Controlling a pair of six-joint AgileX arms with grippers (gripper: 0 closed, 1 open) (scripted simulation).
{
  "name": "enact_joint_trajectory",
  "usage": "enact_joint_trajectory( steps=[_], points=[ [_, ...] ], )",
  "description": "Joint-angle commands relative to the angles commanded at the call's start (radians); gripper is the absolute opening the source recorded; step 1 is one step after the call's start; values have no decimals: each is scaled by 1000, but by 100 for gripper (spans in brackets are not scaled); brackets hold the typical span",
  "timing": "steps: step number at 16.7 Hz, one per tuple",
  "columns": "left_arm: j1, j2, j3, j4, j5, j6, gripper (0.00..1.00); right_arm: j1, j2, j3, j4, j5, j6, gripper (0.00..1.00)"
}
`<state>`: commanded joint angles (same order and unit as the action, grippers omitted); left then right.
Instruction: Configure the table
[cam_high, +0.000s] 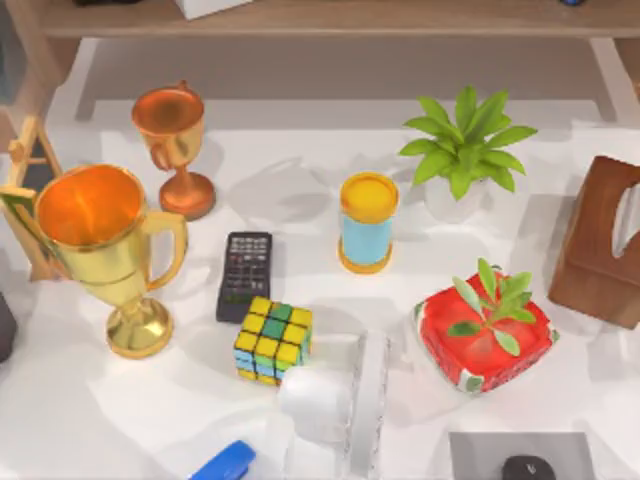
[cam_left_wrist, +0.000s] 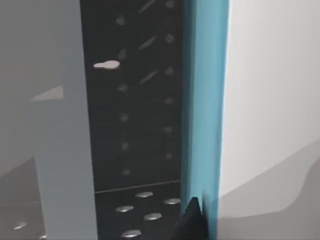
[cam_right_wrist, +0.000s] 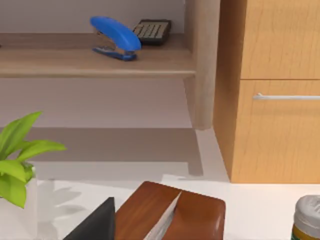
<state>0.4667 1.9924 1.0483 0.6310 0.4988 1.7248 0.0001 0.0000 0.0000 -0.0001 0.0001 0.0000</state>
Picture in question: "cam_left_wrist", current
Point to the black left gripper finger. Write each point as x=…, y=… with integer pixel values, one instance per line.
x=191, y=225

